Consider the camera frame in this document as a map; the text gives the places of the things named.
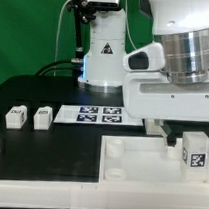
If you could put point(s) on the white sheet with tags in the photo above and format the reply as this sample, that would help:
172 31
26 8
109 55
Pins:
95 115

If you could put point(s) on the white front fence rail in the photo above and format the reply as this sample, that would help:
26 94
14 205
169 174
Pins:
103 195

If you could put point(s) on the black camera on mount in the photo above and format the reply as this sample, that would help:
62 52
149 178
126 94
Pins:
109 5

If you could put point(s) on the white square table top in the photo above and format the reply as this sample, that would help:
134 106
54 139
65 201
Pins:
141 159

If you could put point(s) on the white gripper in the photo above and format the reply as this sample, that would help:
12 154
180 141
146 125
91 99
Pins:
151 96

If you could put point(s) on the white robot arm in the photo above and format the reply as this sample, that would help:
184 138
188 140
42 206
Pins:
167 79

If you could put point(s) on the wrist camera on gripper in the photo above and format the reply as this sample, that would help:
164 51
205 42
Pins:
147 58

